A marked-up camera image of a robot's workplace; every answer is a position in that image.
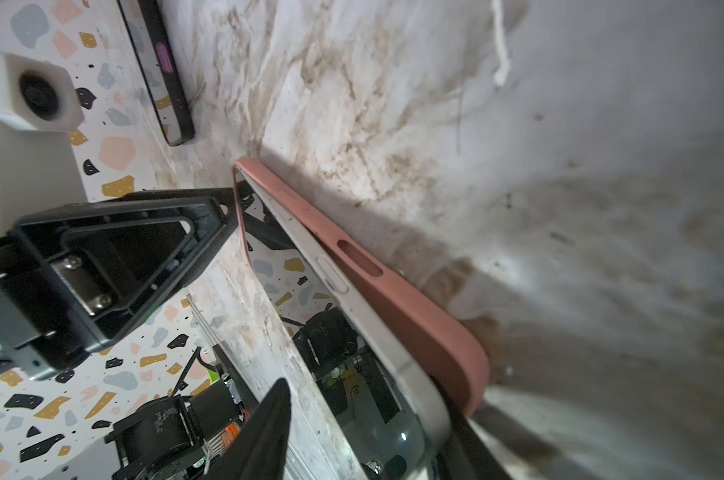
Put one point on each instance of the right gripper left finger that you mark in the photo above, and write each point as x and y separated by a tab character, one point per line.
259	452

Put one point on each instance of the pink phone case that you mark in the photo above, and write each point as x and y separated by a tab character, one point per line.
443	347

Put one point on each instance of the black phone case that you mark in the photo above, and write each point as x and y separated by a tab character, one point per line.
390	411
150	41

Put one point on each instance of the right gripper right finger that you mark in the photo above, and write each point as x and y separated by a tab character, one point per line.
464	455

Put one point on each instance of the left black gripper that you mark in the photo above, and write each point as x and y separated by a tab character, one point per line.
79	278

